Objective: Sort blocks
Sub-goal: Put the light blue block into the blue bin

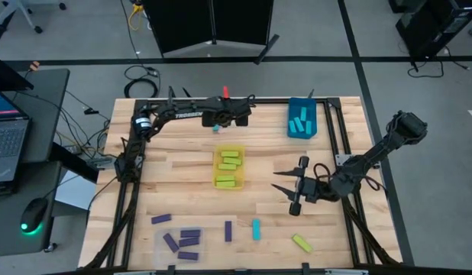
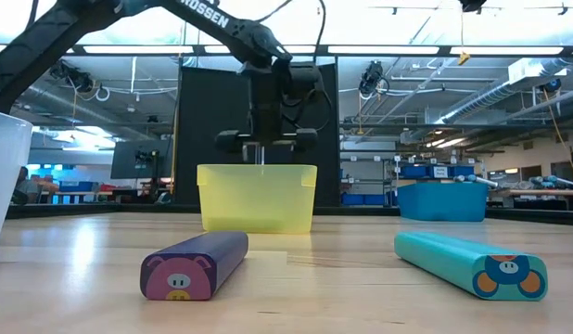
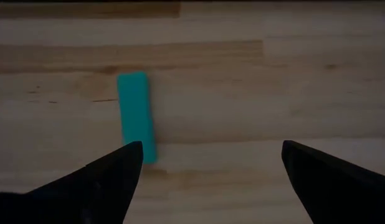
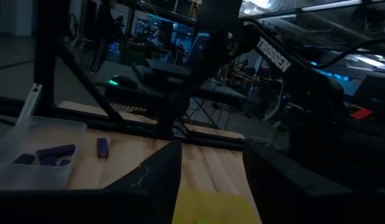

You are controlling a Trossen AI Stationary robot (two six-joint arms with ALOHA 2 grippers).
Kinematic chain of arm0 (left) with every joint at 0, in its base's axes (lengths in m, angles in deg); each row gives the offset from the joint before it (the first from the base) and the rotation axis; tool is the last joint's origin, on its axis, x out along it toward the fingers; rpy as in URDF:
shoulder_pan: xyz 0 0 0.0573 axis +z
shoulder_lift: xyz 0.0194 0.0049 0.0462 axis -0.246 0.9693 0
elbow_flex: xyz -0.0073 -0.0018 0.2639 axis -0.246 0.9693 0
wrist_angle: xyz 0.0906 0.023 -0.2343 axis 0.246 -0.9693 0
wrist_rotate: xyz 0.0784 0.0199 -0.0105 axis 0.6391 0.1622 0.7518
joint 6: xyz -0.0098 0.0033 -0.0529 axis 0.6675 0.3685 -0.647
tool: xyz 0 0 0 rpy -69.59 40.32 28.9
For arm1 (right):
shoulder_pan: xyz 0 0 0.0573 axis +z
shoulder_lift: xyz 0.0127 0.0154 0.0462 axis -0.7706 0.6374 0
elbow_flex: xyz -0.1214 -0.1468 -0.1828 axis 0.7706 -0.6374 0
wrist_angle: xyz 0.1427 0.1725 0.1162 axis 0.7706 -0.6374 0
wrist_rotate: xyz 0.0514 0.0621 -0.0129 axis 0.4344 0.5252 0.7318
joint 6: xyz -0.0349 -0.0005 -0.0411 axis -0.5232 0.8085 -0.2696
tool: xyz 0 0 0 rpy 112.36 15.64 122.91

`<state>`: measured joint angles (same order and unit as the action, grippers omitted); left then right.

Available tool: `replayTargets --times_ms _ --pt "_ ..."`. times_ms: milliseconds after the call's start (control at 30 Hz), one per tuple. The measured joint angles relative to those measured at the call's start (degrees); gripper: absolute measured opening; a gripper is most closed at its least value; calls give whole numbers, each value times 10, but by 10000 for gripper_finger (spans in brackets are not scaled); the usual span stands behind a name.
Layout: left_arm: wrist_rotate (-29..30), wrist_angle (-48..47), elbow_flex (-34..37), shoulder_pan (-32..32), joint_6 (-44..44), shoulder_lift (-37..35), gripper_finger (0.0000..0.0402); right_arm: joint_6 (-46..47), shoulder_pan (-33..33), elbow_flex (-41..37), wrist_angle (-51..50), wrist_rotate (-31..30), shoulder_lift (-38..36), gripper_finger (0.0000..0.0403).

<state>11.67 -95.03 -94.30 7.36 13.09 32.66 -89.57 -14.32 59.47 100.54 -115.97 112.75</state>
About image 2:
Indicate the purple block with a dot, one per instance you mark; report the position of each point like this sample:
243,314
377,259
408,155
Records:
194,260

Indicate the teal block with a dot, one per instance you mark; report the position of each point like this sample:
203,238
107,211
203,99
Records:
453,260

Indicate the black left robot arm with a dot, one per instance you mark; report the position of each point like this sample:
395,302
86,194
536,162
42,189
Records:
240,32

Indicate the yellow translucent bin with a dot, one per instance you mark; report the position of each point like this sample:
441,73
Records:
256,199

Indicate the black folding partition screen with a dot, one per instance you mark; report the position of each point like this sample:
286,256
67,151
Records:
207,139

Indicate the yellow hanging hook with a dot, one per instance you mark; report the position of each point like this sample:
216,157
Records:
463,58

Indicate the ceiling strip light row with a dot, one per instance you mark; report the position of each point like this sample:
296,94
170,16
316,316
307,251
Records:
384,49

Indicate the black ceiling-hung device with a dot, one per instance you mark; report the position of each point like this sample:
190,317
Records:
73,78
372,79

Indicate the storage shelf with bins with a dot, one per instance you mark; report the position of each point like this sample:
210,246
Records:
414,171

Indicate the blue plastic bin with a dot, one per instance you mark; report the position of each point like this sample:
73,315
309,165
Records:
439,204

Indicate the background wooden desk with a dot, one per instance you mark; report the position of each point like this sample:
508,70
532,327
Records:
82,193

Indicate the wooden workbench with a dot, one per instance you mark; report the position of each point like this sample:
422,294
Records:
541,192

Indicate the person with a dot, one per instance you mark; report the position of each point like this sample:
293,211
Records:
26,188

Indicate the white translucent bin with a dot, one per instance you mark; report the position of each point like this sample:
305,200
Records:
6,176

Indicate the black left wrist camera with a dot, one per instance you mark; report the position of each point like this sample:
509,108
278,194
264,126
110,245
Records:
306,75

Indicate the silver ventilation duct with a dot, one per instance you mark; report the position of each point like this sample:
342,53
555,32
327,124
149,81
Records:
59,103
495,93

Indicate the black aluminium table frame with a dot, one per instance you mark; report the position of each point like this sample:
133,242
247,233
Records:
360,211

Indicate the black wall monitor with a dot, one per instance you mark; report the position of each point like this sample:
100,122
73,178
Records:
124,160

